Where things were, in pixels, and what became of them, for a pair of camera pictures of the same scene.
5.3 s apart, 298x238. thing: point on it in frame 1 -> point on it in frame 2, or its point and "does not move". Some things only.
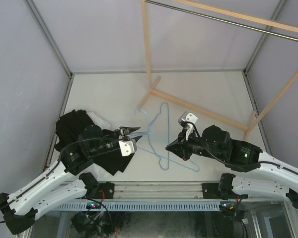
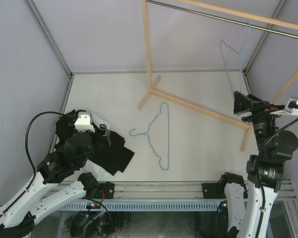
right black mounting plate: [210, 190] does not move
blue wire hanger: [148, 132] -> [240, 52]
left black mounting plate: [109, 189] does not move
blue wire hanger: [168, 135] does not move
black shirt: [68, 127] does not move
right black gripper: [180, 146] -> [260, 108]
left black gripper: [125, 131] -> [102, 141]
